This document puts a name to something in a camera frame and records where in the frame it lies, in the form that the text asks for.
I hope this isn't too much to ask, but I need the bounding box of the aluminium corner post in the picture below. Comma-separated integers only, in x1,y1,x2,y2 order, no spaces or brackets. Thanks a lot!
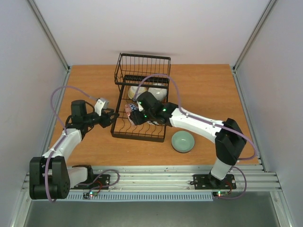
26,0,70,72
232,0,279,73

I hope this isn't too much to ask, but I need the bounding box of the light blue slotted cable duct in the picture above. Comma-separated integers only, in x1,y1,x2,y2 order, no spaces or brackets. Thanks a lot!
66,192,213,202

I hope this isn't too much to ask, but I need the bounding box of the right small circuit board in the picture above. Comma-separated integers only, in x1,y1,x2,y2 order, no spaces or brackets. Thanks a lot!
213,191,229,197

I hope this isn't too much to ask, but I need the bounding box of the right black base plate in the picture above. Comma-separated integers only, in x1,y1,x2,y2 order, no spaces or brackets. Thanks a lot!
189,174,237,190

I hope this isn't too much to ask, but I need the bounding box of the light green celadon bowl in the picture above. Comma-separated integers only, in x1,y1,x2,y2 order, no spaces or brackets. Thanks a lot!
171,131,195,153

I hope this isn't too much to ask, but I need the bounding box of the right aluminium corner post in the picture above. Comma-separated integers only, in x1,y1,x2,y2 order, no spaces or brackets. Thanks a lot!
232,0,279,73

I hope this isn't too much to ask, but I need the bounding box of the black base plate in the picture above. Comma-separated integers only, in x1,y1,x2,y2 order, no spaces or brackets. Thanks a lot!
72,174,110,190
189,174,237,190

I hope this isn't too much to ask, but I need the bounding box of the black wire dish rack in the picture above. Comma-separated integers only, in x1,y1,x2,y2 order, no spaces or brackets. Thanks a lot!
111,53,171,142

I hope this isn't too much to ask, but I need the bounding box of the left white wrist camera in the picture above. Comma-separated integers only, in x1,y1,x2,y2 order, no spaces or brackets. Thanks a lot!
94,98,109,116

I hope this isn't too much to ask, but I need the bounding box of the red geometric patterned bowl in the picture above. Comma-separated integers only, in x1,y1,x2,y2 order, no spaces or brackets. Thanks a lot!
125,104,138,125

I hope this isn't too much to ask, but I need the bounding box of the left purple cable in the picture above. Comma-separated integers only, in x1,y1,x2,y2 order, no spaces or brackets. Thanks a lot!
44,86,120,203

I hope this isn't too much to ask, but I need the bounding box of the left small circuit board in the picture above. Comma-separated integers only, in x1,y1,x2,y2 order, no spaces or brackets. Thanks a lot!
82,192,98,199

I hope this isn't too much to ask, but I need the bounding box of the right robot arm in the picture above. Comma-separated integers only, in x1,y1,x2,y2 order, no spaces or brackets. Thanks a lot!
126,92,247,189

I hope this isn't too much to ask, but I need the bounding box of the blue yellow patterned bowl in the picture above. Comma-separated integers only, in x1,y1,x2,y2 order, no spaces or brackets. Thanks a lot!
127,86,147,100

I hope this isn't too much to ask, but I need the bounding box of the small circuit board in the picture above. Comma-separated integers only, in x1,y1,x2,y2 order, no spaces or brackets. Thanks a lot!
213,191,229,197
82,192,98,199

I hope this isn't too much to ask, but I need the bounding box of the white bowl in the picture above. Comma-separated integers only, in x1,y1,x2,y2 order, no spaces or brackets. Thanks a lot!
148,83,167,102

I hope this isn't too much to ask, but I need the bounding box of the left aluminium corner post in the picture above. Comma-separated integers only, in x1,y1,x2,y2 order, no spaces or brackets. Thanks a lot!
26,0,70,72

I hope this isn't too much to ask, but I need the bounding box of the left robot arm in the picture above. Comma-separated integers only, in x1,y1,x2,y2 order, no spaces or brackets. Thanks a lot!
29,98,119,202

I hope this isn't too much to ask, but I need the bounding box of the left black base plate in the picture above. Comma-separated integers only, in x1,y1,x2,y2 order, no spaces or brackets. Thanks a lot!
72,174,110,190

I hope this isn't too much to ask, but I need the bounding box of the aluminium frame rail base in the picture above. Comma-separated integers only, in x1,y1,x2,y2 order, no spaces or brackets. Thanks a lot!
21,164,282,192

